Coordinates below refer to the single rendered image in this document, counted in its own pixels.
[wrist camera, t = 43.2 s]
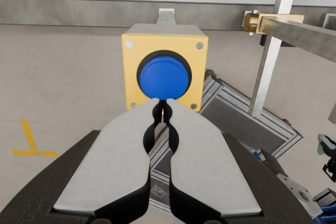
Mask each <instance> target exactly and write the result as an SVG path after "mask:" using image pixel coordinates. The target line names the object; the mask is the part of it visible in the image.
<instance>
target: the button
mask: <svg viewBox="0 0 336 224"><path fill-rule="evenodd" d="M188 80H189V79H188V74H187V70H186V68H185V67H184V65H183V64H182V63H181V62H180V61H179V60H177V59H176V58H174V57H171V56H165V55H164V56H157V57H154V58H152V59H151V60H149V61H148V62H147V63H146V64H145V65H144V67H143V69H142V71H141V74H140V85H141V88H142V90H143V92H144V93H145V94H146V95H147V96H148V97H149V98H151V99H153V98H157V99H160V100H167V99H174V100H176V99H178V98H179V97H181V96H182V95H183V94H184V92H185V91H186V89H187V86H188Z"/></svg>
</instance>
